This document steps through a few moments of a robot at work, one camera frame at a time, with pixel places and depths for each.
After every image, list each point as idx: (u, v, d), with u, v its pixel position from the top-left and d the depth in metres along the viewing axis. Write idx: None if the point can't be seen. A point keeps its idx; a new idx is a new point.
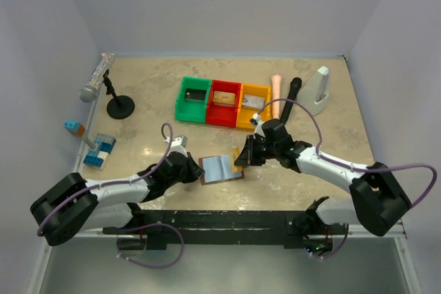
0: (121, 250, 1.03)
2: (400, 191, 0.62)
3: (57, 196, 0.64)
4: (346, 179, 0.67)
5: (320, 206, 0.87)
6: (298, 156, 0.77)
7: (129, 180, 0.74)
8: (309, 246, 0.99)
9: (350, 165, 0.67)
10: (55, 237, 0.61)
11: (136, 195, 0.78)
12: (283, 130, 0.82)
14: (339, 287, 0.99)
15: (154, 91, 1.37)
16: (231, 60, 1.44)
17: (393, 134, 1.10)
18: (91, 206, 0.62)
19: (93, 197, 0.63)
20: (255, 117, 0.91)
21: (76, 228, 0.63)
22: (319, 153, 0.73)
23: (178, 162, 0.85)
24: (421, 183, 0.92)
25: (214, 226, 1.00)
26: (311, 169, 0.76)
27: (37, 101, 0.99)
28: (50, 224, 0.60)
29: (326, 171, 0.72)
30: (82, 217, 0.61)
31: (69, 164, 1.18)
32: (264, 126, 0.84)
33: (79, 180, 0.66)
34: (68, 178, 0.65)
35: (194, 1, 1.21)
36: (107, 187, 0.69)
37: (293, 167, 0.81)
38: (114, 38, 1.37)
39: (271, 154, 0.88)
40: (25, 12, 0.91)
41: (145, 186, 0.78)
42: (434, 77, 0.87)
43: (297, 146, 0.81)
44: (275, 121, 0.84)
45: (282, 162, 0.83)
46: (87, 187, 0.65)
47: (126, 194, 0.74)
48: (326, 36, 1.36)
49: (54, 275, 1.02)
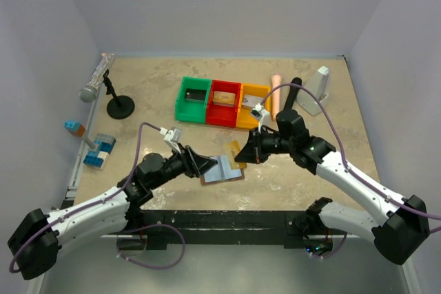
0: (121, 250, 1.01)
2: (425, 226, 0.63)
3: (24, 235, 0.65)
4: (377, 207, 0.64)
5: (323, 211, 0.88)
6: (322, 162, 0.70)
7: (101, 201, 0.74)
8: (309, 246, 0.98)
9: (386, 196, 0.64)
10: (29, 270, 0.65)
11: (118, 210, 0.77)
12: (302, 124, 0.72)
14: (339, 287, 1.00)
15: (154, 91, 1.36)
16: (231, 60, 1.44)
17: (393, 134, 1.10)
18: (54, 244, 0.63)
19: (53, 236, 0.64)
20: (258, 107, 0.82)
21: (48, 260, 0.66)
22: (347, 169, 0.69)
23: (154, 168, 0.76)
24: (422, 183, 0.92)
25: (214, 226, 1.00)
26: (332, 180, 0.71)
27: (37, 100, 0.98)
28: (22, 261, 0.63)
29: (355, 190, 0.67)
30: (48, 255, 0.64)
31: (69, 164, 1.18)
32: (280, 118, 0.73)
33: (41, 217, 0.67)
34: (30, 217, 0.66)
35: (194, 0, 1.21)
36: (74, 217, 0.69)
37: (309, 167, 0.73)
38: (114, 37, 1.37)
39: (284, 149, 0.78)
40: (25, 12, 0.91)
41: (122, 202, 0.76)
42: (434, 77, 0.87)
43: (316, 145, 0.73)
44: (293, 113, 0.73)
45: (297, 159, 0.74)
46: (47, 224, 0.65)
47: (100, 215, 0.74)
48: (326, 35, 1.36)
49: (54, 275, 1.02)
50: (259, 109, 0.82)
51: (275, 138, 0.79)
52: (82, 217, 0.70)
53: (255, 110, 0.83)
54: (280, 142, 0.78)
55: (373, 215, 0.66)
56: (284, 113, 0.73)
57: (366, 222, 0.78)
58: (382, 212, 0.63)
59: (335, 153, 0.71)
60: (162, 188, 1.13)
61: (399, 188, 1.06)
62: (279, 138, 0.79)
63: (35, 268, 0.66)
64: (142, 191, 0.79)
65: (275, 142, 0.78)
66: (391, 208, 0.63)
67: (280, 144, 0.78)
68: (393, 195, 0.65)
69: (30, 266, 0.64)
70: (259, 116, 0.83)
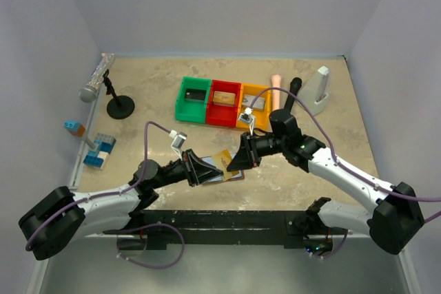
0: (121, 250, 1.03)
2: (417, 213, 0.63)
3: (45, 210, 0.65)
4: (366, 196, 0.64)
5: (322, 210, 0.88)
6: (312, 159, 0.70)
7: (118, 192, 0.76)
8: (309, 247, 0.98)
9: (374, 184, 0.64)
10: (41, 250, 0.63)
11: (128, 206, 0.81)
12: (295, 124, 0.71)
14: (339, 287, 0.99)
15: (154, 91, 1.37)
16: (231, 60, 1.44)
17: (393, 133, 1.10)
18: (78, 220, 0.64)
19: (79, 212, 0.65)
20: (247, 111, 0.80)
21: (63, 241, 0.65)
22: (336, 162, 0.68)
23: (150, 172, 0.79)
24: (423, 184, 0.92)
25: (214, 226, 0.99)
26: (321, 174, 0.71)
27: (37, 100, 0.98)
28: (38, 239, 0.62)
29: (344, 182, 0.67)
30: (69, 232, 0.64)
31: (69, 164, 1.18)
32: (272, 117, 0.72)
33: (67, 194, 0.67)
34: (56, 193, 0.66)
35: (194, 1, 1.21)
36: (96, 200, 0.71)
37: (301, 164, 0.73)
38: (114, 38, 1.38)
39: (279, 149, 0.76)
40: (25, 12, 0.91)
41: (134, 197, 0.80)
42: (434, 76, 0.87)
43: (308, 143, 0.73)
44: (287, 111, 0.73)
45: (289, 158, 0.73)
46: (74, 202, 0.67)
47: (116, 205, 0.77)
48: (326, 36, 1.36)
49: (54, 275, 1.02)
50: (248, 113, 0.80)
51: (269, 138, 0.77)
52: (103, 202, 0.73)
53: (244, 114, 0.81)
54: (274, 142, 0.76)
55: (364, 204, 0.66)
56: (275, 113, 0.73)
57: (362, 215, 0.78)
58: (371, 200, 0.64)
59: (325, 149, 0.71)
60: (162, 188, 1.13)
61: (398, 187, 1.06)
62: (272, 138, 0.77)
63: (49, 248, 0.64)
64: (144, 193, 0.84)
65: (269, 143, 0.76)
66: (380, 197, 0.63)
67: (275, 144, 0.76)
68: (382, 184, 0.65)
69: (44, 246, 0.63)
70: (249, 120, 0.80)
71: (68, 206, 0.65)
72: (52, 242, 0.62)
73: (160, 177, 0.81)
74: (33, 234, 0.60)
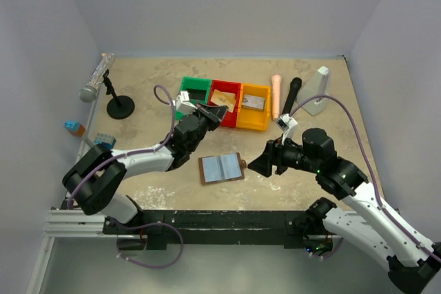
0: (121, 250, 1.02)
2: None
3: (86, 167, 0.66)
4: (408, 253, 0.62)
5: (328, 219, 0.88)
6: (354, 195, 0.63)
7: (152, 149, 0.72)
8: (309, 247, 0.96)
9: (418, 243, 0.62)
10: (88, 206, 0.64)
11: (162, 164, 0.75)
12: (331, 147, 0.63)
14: (338, 287, 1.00)
15: (154, 91, 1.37)
16: (231, 60, 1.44)
17: (393, 133, 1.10)
18: (119, 174, 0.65)
19: (120, 166, 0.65)
20: (285, 118, 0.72)
21: (107, 195, 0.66)
22: (380, 206, 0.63)
23: (191, 126, 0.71)
24: (423, 184, 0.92)
25: (214, 226, 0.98)
26: (358, 211, 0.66)
27: (37, 100, 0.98)
28: (83, 193, 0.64)
29: (386, 230, 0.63)
30: (111, 185, 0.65)
31: (69, 164, 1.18)
32: (306, 139, 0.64)
33: (105, 150, 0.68)
34: (94, 149, 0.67)
35: (194, 1, 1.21)
36: (134, 156, 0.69)
37: (336, 194, 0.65)
38: (114, 38, 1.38)
39: (306, 167, 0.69)
40: (26, 12, 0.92)
41: (169, 153, 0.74)
42: (434, 76, 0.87)
43: (347, 171, 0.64)
44: (323, 133, 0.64)
45: (324, 184, 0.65)
46: (113, 156, 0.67)
47: (151, 163, 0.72)
48: (326, 36, 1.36)
49: (54, 275, 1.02)
50: (286, 120, 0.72)
51: (298, 152, 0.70)
52: (141, 158, 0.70)
53: (281, 120, 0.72)
54: (302, 158, 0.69)
55: (398, 253, 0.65)
56: (312, 133, 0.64)
57: (380, 246, 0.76)
58: (412, 257, 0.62)
59: (367, 184, 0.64)
60: (162, 188, 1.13)
61: (398, 187, 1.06)
62: (302, 153, 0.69)
63: (94, 204, 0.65)
64: (178, 151, 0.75)
65: (297, 158, 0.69)
66: (422, 257, 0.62)
67: (301, 161, 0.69)
68: (424, 242, 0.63)
69: (89, 200, 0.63)
70: (286, 128, 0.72)
71: (108, 161, 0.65)
72: (96, 196, 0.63)
73: (200, 131, 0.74)
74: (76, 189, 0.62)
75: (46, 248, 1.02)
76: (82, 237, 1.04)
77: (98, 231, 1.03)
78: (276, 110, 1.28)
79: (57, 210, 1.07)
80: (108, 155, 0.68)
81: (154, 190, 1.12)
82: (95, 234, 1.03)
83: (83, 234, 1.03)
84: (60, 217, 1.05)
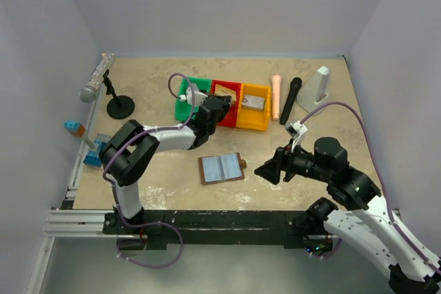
0: (121, 250, 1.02)
2: None
3: (120, 141, 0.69)
4: (415, 268, 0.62)
5: (330, 221, 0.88)
6: (366, 208, 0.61)
7: (178, 127, 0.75)
8: (309, 247, 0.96)
9: (426, 259, 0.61)
10: (124, 177, 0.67)
11: (184, 142, 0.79)
12: (345, 158, 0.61)
14: (338, 287, 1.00)
15: (153, 91, 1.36)
16: (231, 60, 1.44)
17: (393, 133, 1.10)
18: (151, 146, 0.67)
19: (152, 138, 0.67)
20: (296, 123, 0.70)
21: (141, 167, 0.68)
22: (392, 222, 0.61)
23: (214, 106, 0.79)
24: (423, 184, 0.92)
25: (214, 226, 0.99)
26: (368, 224, 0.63)
27: (37, 100, 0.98)
28: (119, 164, 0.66)
29: (394, 244, 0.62)
30: (145, 157, 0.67)
31: (69, 164, 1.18)
32: (319, 149, 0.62)
33: (138, 125, 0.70)
34: (128, 124, 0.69)
35: (194, 1, 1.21)
36: (163, 131, 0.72)
37: (347, 205, 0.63)
38: (114, 38, 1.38)
39: (315, 176, 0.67)
40: (25, 12, 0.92)
41: (192, 132, 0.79)
42: (434, 77, 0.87)
43: (360, 182, 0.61)
44: (337, 144, 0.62)
45: (335, 197, 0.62)
46: (145, 131, 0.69)
47: (176, 140, 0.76)
48: (326, 36, 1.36)
49: (54, 275, 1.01)
50: (296, 127, 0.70)
51: (309, 160, 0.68)
52: (169, 134, 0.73)
53: (291, 127, 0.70)
54: (312, 167, 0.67)
55: (403, 266, 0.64)
56: (325, 144, 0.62)
57: (382, 254, 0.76)
58: (418, 272, 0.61)
59: (380, 198, 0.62)
60: (162, 188, 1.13)
61: (398, 188, 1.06)
62: (312, 162, 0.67)
63: (129, 175, 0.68)
64: (200, 131, 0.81)
65: (306, 166, 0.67)
66: (428, 272, 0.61)
67: (311, 169, 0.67)
68: (431, 258, 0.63)
69: (125, 171, 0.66)
70: (296, 134, 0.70)
71: (140, 135, 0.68)
72: (131, 167, 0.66)
73: (218, 113, 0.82)
74: (111, 161, 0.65)
75: (46, 248, 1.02)
76: (82, 237, 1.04)
77: (98, 231, 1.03)
78: (276, 109, 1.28)
79: (57, 210, 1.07)
80: (140, 130, 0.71)
81: (154, 190, 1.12)
82: (95, 234, 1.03)
83: (83, 235, 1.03)
84: (60, 217, 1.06)
